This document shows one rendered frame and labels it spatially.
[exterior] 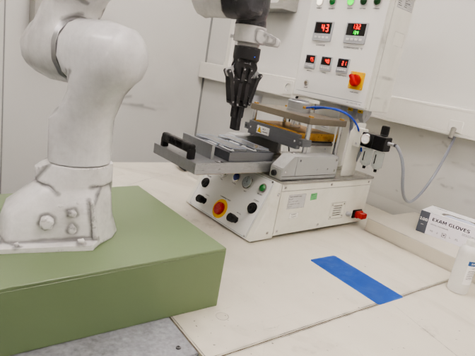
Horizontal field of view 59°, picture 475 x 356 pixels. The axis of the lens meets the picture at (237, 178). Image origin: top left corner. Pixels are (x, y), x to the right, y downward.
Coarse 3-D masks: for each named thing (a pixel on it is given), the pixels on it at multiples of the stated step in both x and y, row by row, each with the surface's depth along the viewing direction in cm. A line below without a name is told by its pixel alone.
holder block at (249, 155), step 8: (216, 152) 117; (224, 152) 115; (232, 152) 114; (240, 152) 116; (248, 152) 118; (256, 152) 120; (264, 152) 122; (232, 160) 114; (240, 160) 116; (248, 160) 118; (256, 160) 120; (264, 160) 122
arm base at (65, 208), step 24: (48, 168) 73; (72, 168) 72; (96, 168) 74; (24, 192) 73; (48, 192) 72; (72, 192) 73; (96, 192) 75; (0, 216) 73; (24, 216) 70; (48, 216) 71; (72, 216) 72; (96, 216) 75; (0, 240) 71; (24, 240) 71; (48, 240) 73; (72, 240) 74; (96, 240) 76
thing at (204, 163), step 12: (156, 144) 121; (168, 144) 122; (204, 144) 114; (168, 156) 116; (180, 156) 111; (204, 156) 115; (216, 156) 118; (192, 168) 107; (204, 168) 108; (216, 168) 110; (228, 168) 113; (240, 168) 116; (252, 168) 119; (264, 168) 122
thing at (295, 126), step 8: (256, 120) 142; (264, 120) 144; (280, 128) 134; (288, 128) 134; (296, 128) 137; (304, 128) 141; (304, 136) 129; (312, 136) 132; (320, 136) 134; (328, 136) 136; (312, 144) 133; (320, 144) 135; (328, 144) 138
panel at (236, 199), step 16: (208, 176) 140; (240, 176) 130; (256, 176) 126; (208, 192) 137; (224, 192) 132; (240, 192) 127; (256, 192) 123; (208, 208) 134; (224, 208) 129; (240, 208) 125; (256, 208) 121; (224, 224) 127; (240, 224) 123
